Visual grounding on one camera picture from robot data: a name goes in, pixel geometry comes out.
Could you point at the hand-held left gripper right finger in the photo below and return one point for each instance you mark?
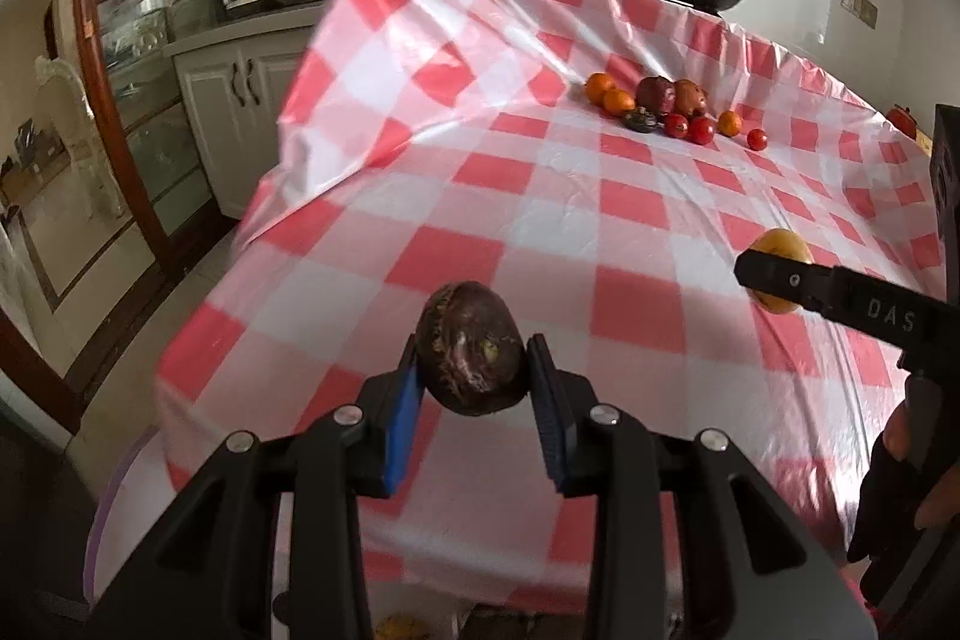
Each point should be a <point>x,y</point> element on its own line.
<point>547,430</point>

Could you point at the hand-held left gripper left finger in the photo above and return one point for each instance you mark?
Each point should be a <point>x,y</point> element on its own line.
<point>401,430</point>

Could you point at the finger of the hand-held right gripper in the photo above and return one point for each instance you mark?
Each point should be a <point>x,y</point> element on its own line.
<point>787,280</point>

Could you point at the yellow orange fruit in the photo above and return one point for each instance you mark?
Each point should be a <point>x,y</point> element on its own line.
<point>784,244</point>

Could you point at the dark brown passion fruit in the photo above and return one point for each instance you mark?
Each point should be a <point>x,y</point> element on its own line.
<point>469,347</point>
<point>642,121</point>

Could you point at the red tomato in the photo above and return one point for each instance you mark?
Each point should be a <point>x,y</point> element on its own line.
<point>702,131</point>
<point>757,140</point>
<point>676,126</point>

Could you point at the person's right hand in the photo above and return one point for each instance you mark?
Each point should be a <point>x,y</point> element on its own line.
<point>885,497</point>

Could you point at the small orange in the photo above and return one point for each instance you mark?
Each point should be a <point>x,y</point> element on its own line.
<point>730,123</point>

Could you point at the red pot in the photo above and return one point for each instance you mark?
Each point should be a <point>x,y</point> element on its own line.
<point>902,119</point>

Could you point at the red brown pomegranate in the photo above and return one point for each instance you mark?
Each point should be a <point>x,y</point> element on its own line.
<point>690,96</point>

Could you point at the dark red pomegranate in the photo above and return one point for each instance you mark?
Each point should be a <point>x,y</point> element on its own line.
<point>655,94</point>

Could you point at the red white checked tablecloth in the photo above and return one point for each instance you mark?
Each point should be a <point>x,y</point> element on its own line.
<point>525,197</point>

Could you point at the white kitchen cabinet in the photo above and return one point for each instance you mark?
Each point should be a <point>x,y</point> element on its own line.
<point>240,108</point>

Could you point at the wooden framed glass door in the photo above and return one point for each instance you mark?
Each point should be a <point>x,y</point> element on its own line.
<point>142,85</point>

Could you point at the wall socket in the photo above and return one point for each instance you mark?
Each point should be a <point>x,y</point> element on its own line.
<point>860,6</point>

